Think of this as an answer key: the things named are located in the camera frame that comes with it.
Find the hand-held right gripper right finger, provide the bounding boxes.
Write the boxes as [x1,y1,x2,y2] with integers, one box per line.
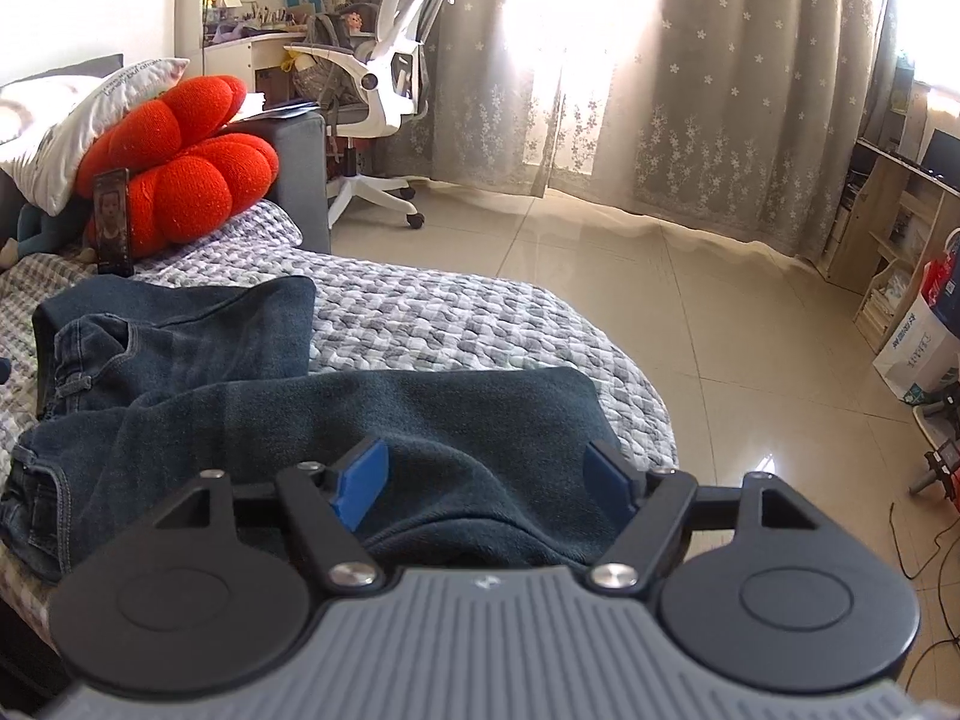
[581,441,826,592]

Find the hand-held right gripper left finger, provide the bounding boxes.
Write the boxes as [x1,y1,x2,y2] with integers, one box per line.
[154,435,389,596]

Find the dark blue jeans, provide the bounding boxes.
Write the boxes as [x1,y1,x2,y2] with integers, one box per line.
[0,275,620,586]

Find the grey checkered quilt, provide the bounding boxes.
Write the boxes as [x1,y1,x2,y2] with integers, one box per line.
[0,199,680,616]

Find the white paper shopping bag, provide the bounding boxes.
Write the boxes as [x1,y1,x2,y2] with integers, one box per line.
[872,229,960,402]

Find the orange pumpkin cushion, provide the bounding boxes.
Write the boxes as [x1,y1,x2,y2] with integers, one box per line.
[75,75,280,257]

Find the black smartphone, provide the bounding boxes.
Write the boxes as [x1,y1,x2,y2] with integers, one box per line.
[91,169,136,275]

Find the wooden desk unit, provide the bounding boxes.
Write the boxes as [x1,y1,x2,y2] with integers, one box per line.
[825,52,960,353]

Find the dark blue folder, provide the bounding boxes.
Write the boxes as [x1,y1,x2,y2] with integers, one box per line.
[236,94,320,125]

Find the blue plush toy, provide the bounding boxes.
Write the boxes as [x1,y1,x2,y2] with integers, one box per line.
[0,202,98,271]

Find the grey star curtain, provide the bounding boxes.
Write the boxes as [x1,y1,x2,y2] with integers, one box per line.
[600,0,912,260]
[420,0,571,200]

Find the white office chair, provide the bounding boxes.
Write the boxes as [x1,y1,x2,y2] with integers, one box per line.
[285,0,462,230]

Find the grey bag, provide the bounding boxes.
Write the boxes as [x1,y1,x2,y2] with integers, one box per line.
[296,7,368,102]

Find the white printed pillow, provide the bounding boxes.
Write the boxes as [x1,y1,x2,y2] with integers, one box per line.
[0,56,192,217]

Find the black monitor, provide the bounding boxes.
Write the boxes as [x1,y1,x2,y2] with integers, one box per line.
[921,127,960,181]

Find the white desk with bookshelf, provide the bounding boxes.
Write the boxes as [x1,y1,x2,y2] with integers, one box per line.
[176,0,361,102]

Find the black cable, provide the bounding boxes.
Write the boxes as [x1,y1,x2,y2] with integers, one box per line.
[889,499,960,661]

